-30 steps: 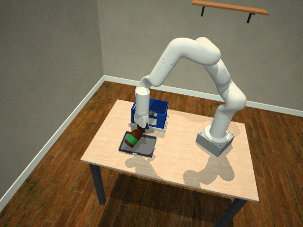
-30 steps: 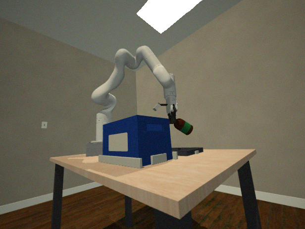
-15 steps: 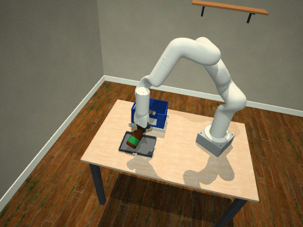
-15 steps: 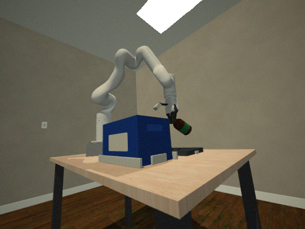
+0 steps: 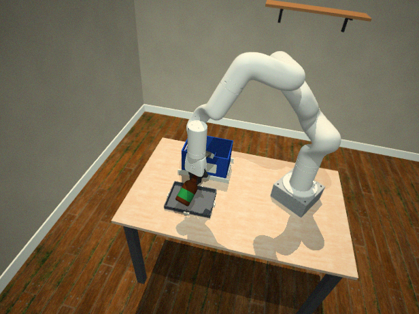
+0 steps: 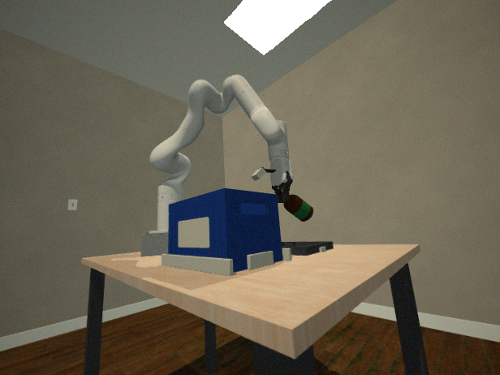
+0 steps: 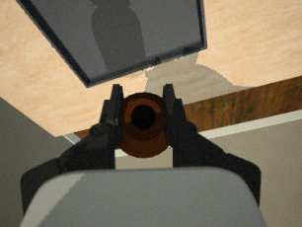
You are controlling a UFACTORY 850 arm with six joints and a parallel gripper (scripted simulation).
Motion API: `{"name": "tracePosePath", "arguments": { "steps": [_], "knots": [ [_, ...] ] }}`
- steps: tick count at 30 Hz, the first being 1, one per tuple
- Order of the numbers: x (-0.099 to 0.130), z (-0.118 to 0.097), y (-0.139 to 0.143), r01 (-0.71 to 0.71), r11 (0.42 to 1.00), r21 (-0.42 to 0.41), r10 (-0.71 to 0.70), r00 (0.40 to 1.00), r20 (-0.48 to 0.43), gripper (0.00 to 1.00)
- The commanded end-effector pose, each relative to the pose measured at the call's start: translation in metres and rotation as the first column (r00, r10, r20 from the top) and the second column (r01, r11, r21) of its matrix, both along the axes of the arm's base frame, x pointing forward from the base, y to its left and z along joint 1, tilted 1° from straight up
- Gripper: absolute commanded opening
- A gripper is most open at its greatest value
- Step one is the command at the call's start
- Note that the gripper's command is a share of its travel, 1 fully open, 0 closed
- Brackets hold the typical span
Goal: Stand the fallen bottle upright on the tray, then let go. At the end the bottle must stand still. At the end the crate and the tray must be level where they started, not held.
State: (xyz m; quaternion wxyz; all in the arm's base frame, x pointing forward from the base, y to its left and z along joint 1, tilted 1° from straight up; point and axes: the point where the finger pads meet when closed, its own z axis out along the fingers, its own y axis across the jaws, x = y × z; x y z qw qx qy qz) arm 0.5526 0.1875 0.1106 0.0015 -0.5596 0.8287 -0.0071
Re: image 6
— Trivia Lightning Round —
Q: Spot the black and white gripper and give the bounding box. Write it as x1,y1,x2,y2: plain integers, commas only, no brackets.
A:
270,157,294,203

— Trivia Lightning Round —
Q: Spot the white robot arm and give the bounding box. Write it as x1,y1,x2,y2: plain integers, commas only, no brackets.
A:
149,75,289,233

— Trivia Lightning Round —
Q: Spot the brown glass bottle with green label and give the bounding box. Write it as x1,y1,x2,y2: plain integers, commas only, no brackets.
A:
278,192,313,222

